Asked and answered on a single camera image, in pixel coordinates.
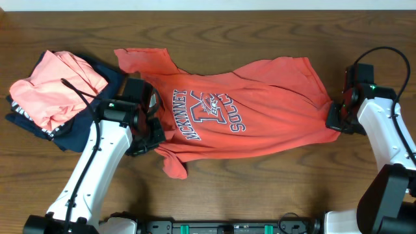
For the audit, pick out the folded navy garment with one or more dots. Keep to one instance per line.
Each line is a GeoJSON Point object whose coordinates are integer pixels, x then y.
{"type": "Point", "coordinates": [77, 138]}

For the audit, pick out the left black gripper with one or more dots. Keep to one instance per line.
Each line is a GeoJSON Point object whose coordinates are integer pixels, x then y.
{"type": "Point", "coordinates": [158, 136]}

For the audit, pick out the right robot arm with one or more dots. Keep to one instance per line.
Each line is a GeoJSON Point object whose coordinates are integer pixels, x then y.
{"type": "Point", "coordinates": [382, 208]}

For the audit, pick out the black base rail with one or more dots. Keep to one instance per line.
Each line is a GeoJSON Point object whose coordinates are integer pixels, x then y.
{"type": "Point", "coordinates": [289, 223]}

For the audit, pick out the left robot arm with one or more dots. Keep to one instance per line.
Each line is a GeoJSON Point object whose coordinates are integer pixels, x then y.
{"type": "Point", "coordinates": [120, 128]}

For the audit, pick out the folded pink shirt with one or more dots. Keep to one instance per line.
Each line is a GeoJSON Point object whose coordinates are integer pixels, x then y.
{"type": "Point", "coordinates": [46, 99]}

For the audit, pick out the red-orange soccer t-shirt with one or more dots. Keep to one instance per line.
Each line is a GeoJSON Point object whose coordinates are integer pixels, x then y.
{"type": "Point", "coordinates": [264, 107]}

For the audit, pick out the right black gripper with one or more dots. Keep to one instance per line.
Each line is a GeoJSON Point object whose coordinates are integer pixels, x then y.
{"type": "Point", "coordinates": [331, 121]}

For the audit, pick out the black white patterned garment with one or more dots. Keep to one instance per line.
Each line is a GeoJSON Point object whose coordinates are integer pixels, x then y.
{"type": "Point", "coordinates": [22, 119]}

